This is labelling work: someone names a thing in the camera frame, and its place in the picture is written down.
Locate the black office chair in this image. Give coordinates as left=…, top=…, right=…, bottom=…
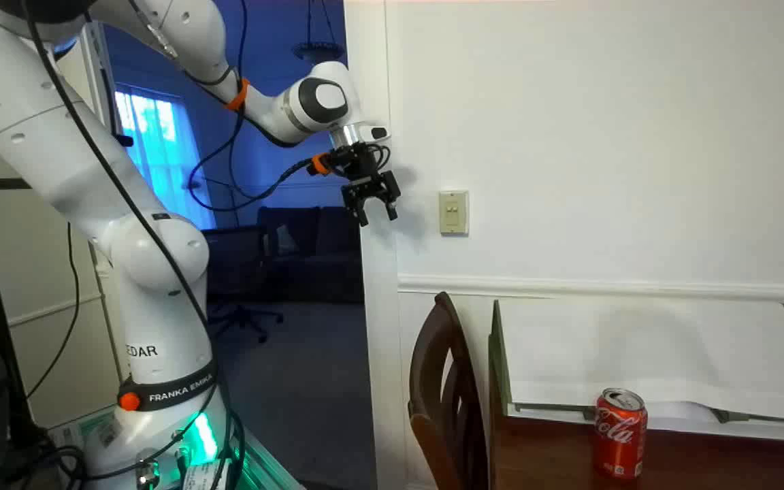
left=207, top=227, right=284, bottom=341

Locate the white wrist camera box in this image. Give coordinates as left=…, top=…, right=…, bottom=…
left=355, top=121, right=390, bottom=144

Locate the dark wooden chair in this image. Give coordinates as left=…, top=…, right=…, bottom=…
left=408, top=291, right=491, bottom=490

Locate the bright window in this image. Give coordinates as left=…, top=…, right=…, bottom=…
left=114, top=89, right=216, bottom=230

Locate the dark wooden dining table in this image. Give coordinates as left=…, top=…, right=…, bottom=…
left=491, top=416, right=784, bottom=490

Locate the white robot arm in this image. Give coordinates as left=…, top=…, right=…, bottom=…
left=0, top=0, right=400, bottom=490

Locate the red soda can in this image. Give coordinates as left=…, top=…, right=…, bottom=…
left=593, top=387, right=648, bottom=480

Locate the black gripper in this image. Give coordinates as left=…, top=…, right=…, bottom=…
left=325, top=142, right=400, bottom=227

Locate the beige wall switch plate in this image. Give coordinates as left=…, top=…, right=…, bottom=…
left=438, top=190, right=469, bottom=236

